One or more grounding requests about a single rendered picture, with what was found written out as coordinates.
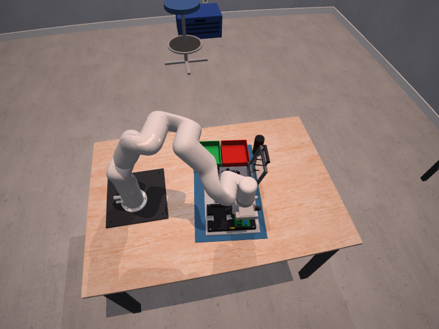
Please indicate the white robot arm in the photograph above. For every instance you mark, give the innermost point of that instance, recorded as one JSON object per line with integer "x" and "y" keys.
{"x": 229, "y": 188}

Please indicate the green bin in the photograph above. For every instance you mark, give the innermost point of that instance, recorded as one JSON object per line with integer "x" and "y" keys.
{"x": 214, "y": 148}

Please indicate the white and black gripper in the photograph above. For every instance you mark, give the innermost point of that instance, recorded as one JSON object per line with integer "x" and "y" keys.
{"x": 235, "y": 208}

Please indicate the red bin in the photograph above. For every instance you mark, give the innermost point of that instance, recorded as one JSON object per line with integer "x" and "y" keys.
{"x": 234, "y": 153}

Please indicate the green circuit board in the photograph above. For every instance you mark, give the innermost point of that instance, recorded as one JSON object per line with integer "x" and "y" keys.
{"x": 239, "y": 223}

